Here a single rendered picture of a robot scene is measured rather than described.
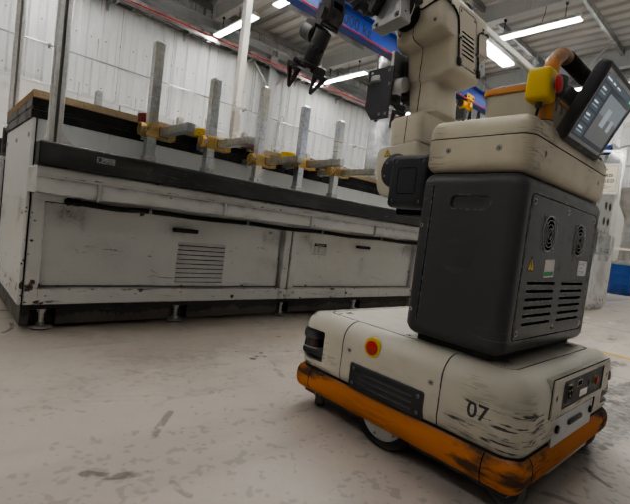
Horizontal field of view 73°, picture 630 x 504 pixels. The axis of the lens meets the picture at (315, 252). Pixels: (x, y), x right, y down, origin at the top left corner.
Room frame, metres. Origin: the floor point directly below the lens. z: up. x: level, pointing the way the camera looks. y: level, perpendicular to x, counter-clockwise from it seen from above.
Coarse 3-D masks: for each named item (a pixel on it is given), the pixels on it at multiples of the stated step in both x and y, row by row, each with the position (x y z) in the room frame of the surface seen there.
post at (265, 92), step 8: (264, 88) 1.99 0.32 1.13; (264, 96) 1.99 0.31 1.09; (264, 104) 1.99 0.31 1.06; (264, 112) 1.99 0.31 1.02; (264, 120) 2.00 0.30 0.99; (256, 128) 2.01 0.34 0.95; (264, 128) 2.00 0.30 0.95; (256, 136) 2.00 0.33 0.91; (264, 136) 2.00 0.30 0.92; (256, 144) 2.00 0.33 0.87; (264, 144) 2.01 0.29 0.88; (256, 152) 1.99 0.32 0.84; (256, 168) 1.99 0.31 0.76; (256, 176) 1.99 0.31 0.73
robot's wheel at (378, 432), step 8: (368, 424) 1.06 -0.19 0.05; (368, 432) 1.06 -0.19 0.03; (376, 432) 1.04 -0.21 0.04; (384, 432) 1.02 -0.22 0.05; (376, 440) 1.04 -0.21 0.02; (384, 440) 1.02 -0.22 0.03; (392, 440) 1.01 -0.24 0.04; (400, 440) 0.99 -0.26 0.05; (384, 448) 1.02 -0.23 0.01; (392, 448) 1.01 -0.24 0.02; (400, 448) 0.99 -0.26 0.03
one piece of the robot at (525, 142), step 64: (576, 64) 1.03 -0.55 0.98; (448, 128) 1.02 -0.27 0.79; (512, 128) 0.90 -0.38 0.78; (448, 192) 1.00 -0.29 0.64; (512, 192) 0.89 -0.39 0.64; (576, 192) 1.11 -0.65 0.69; (448, 256) 0.98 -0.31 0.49; (512, 256) 0.88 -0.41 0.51; (576, 256) 1.13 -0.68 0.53; (448, 320) 0.96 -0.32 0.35; (512, 320) 0.90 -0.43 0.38; (576, 320) 1.18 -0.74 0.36
